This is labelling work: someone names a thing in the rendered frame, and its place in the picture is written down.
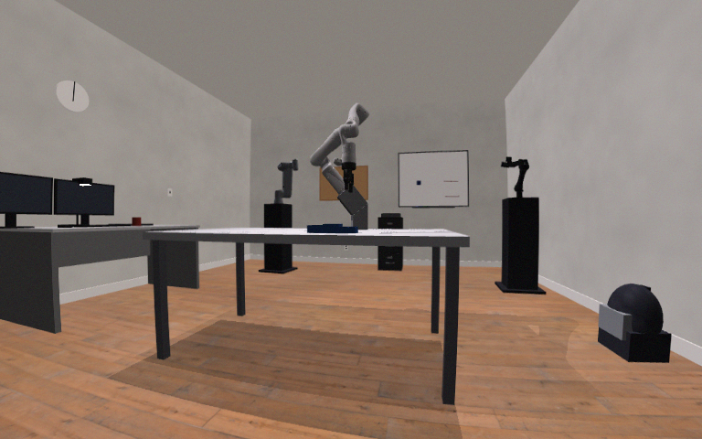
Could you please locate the blue rack of bins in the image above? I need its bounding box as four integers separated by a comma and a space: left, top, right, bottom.
307, 224, 358, 233

